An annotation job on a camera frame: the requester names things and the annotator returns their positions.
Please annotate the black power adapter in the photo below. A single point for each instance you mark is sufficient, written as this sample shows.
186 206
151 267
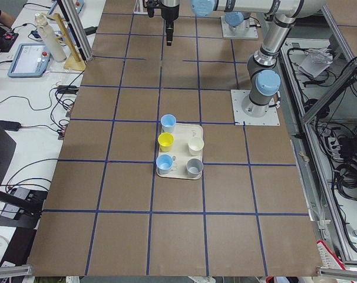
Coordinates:
10 125

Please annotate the black camera stand base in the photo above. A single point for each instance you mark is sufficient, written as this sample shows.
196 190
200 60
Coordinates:
23 207

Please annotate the cream plastic cup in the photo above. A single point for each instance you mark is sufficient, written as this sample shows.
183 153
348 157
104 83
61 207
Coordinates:
195 146

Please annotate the yellow plastic cup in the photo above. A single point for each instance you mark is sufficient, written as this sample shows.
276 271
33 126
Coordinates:
165 141

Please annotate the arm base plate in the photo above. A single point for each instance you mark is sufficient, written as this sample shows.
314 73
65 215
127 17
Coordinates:
247 30
246 113

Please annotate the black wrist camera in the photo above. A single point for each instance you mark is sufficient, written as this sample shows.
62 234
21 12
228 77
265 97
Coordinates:
150 6

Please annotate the light blue cup near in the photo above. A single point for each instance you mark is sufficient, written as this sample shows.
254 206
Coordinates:
164 164

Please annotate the white wire cup rack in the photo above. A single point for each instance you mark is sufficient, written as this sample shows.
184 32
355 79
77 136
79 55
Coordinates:
139 7

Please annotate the light blue cup far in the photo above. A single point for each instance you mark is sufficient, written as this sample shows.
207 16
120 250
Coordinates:
168 122

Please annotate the white water bottle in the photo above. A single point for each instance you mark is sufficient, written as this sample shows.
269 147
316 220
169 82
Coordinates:
49 38

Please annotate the cream plastic tray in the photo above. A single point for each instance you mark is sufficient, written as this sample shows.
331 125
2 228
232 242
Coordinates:
180 151

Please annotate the aluminium frame post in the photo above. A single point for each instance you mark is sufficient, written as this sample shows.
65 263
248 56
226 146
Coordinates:
69 12

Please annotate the blue teach pendant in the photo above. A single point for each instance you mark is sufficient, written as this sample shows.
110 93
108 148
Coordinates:
30 61

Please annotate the grey plastic cup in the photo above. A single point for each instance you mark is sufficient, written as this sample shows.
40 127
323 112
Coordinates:
194 168

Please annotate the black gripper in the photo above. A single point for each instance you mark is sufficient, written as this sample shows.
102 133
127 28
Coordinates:
169 12

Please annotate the light blue cup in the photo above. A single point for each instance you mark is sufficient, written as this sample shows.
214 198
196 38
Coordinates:
168 122
164 164

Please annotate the wooden mug stand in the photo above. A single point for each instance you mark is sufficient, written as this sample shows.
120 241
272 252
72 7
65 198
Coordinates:
74 60

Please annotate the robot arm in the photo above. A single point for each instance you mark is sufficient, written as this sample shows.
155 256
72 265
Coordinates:
237 20
265 81

